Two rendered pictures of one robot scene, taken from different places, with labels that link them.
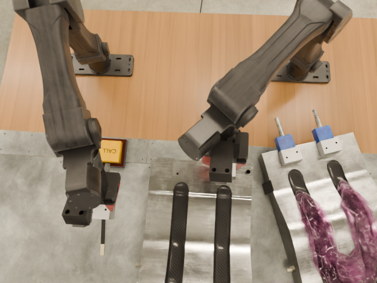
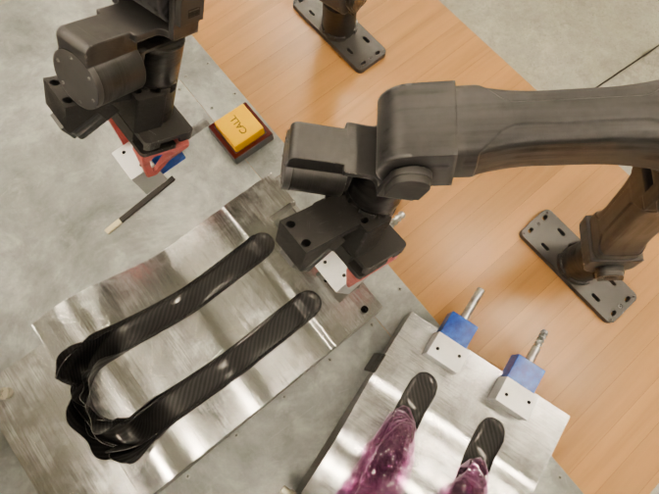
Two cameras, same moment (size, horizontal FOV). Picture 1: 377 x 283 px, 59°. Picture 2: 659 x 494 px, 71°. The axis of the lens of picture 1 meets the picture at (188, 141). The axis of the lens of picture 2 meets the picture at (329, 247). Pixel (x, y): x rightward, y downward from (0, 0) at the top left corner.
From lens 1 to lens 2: 26 cm
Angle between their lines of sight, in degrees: 10
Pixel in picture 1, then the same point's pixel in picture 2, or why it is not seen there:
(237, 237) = (262, 375)
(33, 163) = not seen: hidden behind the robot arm
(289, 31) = (607, 103)
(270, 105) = (492, 271)
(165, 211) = (216, 250)
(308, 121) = (523, 341)
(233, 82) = (432, 102)
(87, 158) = (138, 29)
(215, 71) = not seen: hidden behind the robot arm
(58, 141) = not seen: outside the picture
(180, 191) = (258, 246)
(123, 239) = (146, 239)
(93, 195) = (90, 81)
